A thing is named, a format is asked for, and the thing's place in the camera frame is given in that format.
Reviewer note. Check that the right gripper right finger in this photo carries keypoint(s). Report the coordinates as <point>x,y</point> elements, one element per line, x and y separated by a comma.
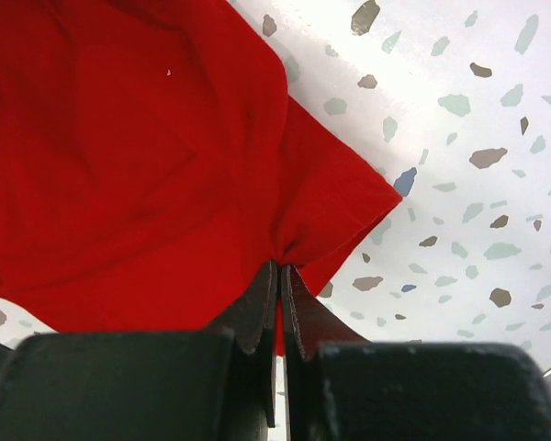
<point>342,387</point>

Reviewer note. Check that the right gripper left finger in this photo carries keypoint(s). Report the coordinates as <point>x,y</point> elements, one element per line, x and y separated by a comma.
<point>217,383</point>

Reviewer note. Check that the red t shirt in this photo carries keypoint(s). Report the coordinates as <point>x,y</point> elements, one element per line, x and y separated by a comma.
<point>151,160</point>

